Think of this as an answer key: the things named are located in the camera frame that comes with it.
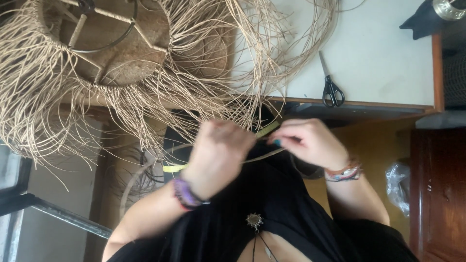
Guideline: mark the person's right hand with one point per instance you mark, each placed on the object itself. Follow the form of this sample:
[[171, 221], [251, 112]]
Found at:
[[313, 143]]

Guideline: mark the person's left hand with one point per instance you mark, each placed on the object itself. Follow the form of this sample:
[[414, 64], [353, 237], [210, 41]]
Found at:
[[214, 160]]

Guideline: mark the person's left fingers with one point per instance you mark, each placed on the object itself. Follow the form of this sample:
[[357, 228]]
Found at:
[[233, 131]]

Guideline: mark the yellow measuring tape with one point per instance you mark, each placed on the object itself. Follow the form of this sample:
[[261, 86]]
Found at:
[[174, 168]]

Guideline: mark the raffia fringe lampshade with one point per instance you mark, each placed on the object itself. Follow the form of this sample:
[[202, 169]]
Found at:
[[218, 62]]

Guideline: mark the black dress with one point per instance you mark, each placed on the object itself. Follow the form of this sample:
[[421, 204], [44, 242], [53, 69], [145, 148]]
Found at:
[[269, 196]]

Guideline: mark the clear plastic bag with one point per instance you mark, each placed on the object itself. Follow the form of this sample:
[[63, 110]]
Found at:
[[398, 185]]

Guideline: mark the dark brown wooden cabinet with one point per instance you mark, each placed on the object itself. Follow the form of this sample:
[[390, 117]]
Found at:
[[440, 196]]

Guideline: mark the black cloth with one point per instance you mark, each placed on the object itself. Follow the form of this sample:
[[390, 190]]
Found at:
[[422, 18]]

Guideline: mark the black mesh basket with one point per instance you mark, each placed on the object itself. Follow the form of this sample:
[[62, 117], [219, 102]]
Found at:
[[455, 78]]

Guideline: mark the silver metal bangle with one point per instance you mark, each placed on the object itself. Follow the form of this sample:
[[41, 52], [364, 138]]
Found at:
[[449, 9]]

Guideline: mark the black metal frame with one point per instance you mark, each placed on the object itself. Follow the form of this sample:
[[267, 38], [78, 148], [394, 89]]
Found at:
[[54, 213]]

